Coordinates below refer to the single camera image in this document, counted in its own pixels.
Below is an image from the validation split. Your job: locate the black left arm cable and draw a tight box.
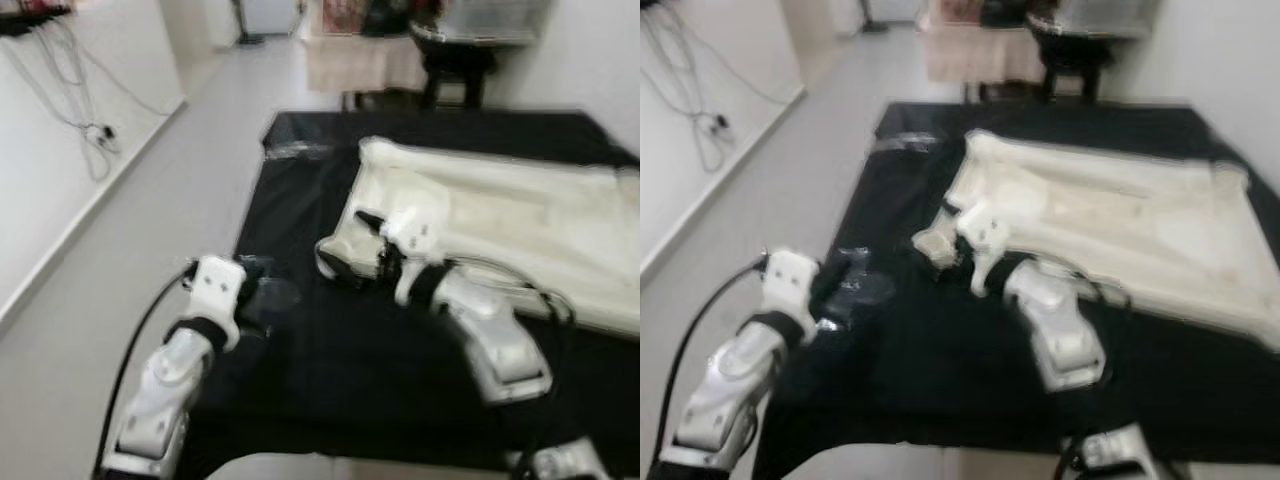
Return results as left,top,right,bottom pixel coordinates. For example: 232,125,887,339
650,255,769,471
95,262,196,471

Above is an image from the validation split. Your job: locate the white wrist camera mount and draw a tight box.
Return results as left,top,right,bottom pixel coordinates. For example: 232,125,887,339
955,195,1011,296
185,255,248,351
383,195,451,306
760,248,821,346

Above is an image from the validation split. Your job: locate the clear plastic container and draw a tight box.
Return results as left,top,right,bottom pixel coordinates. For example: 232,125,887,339
1055,0,1161,36
440,0,551,41

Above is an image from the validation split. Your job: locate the black round stool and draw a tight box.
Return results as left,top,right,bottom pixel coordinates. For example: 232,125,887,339
420,45,499,111
1035,40,1111,101

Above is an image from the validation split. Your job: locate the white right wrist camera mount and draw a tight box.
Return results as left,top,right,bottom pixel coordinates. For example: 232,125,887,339
383,195,451,306
955,195,1011,296

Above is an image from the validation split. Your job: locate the pink cloth covered table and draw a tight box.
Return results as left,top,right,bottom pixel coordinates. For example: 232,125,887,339
305,35,431,96
920,25,1046,86

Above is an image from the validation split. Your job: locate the black bag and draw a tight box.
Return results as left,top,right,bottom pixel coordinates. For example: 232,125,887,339
360,0,441,36

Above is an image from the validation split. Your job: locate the cream plastic table top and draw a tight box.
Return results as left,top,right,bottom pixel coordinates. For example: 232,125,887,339
318,135,641,336
912,128,1280,351

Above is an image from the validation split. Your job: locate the black wall cable bundle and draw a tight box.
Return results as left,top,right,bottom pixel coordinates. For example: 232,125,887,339
640,5,791,171
0,20,176,181

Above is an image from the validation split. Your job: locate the red printed box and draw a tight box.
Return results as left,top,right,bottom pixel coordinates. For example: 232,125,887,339
320,0,366,36
930,0,986,26

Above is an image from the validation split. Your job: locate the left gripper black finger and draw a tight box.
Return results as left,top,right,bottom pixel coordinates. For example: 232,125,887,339
850,258,894,309
245,257,286,291
822,248,869,283
270,265,301,313

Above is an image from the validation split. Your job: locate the black table cloth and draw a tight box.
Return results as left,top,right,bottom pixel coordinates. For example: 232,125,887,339
750,100,1280,476
175,110,641,476

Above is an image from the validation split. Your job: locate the black bowl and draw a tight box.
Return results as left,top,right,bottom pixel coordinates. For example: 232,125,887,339
1025,15,1141,48
410,20,531,53

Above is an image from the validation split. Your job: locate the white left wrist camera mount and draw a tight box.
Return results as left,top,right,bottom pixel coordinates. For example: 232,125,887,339
185,255,248,351
760,248,821,346

